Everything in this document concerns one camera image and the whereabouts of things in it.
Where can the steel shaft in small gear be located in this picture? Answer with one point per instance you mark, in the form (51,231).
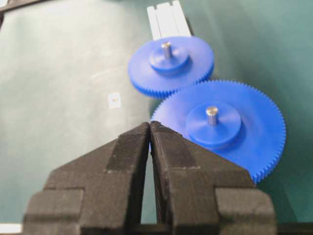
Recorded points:
(166,46)

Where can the silver aluminium extrusion rail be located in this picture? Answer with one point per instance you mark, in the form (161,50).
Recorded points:
(167,20)

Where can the small white sticker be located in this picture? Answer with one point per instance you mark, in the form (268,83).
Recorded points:
(114,100)

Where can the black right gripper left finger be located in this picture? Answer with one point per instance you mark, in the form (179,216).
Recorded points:
(99,193)

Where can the small blue gear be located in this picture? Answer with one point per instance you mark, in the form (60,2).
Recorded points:
(153,75)

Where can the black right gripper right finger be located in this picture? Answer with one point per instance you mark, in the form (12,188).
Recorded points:
(201,193)

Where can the large blue gear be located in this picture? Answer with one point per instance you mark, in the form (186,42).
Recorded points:
(251,131)

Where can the steel shaft in large gear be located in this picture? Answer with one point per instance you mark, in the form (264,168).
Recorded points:
(212,115)

